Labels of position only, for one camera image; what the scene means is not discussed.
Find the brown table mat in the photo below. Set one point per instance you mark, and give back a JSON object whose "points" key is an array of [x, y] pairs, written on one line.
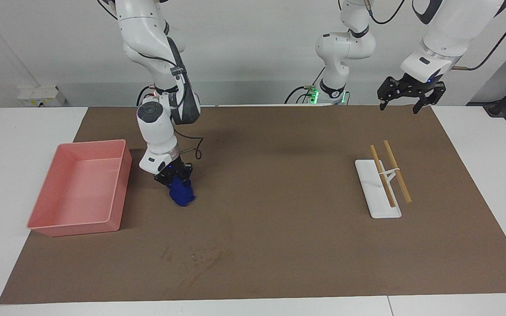
{"points": [[257, 197]]}

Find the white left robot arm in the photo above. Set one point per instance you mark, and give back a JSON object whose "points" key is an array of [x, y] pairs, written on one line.
{"points": [[349, 48]]}

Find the white wall socket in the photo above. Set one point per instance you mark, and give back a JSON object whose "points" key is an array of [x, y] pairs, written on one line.
{"points": [[37, 95]]}

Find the wooden rack rod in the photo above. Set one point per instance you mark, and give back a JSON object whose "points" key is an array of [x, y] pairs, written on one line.
{"points": [[398, 173], [382, 175]]}

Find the grey partition panel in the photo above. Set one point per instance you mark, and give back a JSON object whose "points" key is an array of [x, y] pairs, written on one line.
{"points": [[505, 72]]}

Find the blue towel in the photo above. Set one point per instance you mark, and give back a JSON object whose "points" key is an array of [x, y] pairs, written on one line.
{"points": [[182, 193]]}

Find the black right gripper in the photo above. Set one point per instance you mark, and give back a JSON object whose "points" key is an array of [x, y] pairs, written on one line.
{"points": [[176, 170]]}

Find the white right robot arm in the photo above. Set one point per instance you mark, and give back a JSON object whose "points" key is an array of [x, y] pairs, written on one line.
{"points": [[156, 127]]}

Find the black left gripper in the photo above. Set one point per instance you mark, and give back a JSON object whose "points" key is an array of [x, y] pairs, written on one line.
{"points": [[417, 87]]}

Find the pink plastic bin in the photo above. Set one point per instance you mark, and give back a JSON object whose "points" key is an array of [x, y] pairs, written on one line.
{"points": [[81, 188]]}

